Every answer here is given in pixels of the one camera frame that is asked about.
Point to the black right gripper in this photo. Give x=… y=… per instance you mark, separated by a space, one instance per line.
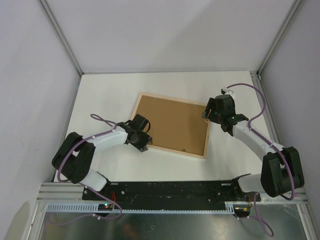
x=211 y=104

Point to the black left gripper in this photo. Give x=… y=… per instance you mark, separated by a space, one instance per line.
x=141 y=146

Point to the white wooden picture frame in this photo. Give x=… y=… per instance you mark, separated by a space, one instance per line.
x=206 y=142

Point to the brown cardboard backing board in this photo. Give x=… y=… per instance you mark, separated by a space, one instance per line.
x=172 y=125

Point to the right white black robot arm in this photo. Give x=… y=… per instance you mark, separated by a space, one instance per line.
x=281 y=170

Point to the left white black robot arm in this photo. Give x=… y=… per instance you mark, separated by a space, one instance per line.
x=73 y=160

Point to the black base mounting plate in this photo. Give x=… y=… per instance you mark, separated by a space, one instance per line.
x=172 y=195

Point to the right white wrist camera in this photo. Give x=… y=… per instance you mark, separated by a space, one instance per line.
x=226 y=91

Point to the aluminium front rail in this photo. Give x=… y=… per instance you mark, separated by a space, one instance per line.
x=68 y=192

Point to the right aluminium corner post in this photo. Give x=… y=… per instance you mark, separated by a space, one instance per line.
x=280 y=34

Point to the aluminium corner post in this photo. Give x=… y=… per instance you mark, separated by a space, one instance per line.
x=52 y=20
x=280 y=34

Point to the left aluminium corner post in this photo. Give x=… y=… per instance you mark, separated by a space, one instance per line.
x=52 y=20

